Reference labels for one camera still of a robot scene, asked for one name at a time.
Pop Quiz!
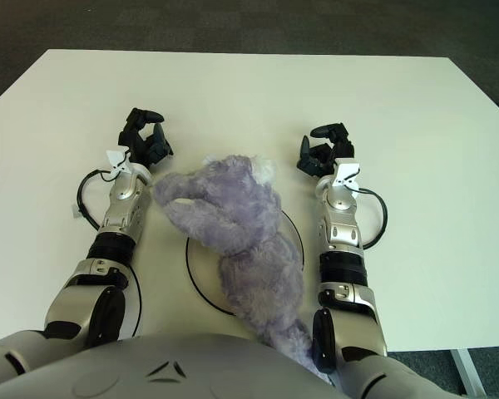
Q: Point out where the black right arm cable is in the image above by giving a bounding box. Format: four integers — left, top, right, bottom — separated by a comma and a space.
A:
355, 186, 388, 250

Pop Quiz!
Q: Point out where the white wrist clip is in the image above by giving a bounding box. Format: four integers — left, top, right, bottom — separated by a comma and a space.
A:
105, 149, 151, 178
332, 162, 363, 192

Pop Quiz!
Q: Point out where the grey table leg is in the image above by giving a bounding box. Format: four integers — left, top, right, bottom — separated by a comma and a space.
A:
451, 347, 490, 396

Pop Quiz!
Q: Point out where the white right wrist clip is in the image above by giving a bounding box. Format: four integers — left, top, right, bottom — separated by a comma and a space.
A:
332, 162, 363, 192

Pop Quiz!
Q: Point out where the white plate black rim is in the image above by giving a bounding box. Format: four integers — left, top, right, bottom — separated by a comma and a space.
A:
185, 209, 305, 317

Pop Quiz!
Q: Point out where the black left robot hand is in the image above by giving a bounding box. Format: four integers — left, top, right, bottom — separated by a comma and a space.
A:
117, 107, 175, 170

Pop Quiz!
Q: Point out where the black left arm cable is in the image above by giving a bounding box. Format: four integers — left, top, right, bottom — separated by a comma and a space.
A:
77, 170, 145, 333

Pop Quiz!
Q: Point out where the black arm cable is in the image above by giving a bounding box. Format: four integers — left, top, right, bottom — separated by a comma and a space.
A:
77, 170, 145, 333
355, 186, 388, 250

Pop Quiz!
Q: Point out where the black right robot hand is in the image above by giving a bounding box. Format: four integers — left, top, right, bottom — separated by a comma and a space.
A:
295, 122, 356, 178

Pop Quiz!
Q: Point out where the silver robot torso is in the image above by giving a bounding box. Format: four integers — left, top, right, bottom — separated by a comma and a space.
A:
0, 332, 467, 399

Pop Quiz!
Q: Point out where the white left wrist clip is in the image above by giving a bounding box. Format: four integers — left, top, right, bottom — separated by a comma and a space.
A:
105, 149, 151, 178

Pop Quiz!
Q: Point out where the purple plush doll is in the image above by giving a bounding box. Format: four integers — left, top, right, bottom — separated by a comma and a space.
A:
153, 153, 333, 383

